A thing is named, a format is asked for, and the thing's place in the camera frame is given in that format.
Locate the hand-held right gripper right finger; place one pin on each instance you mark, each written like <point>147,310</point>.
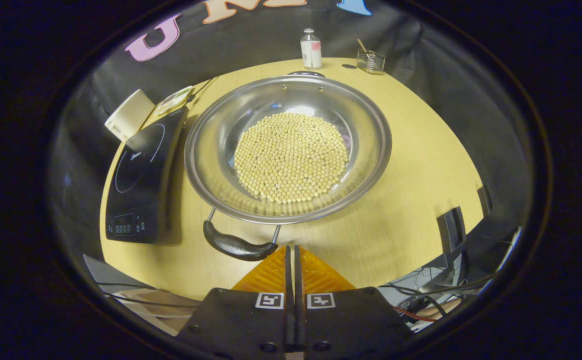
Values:
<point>345,325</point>

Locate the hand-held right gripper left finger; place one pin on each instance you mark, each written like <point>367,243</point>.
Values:
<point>241,325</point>

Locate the black induction cooktop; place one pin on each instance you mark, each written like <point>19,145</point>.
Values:
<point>143,185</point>

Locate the large dark table-edge stand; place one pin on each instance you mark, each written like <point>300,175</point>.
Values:
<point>451,230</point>

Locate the pile of soybeans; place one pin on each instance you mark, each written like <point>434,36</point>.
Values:
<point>290,157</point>

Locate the small dark table-edge stand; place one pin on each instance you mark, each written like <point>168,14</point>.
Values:
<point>485,200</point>

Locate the white toaster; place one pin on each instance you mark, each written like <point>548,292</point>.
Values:
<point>130,114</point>

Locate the small dark disc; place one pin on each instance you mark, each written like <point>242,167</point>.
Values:
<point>349,66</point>

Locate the clear bottle with pink label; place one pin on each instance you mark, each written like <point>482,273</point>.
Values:
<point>311,50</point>

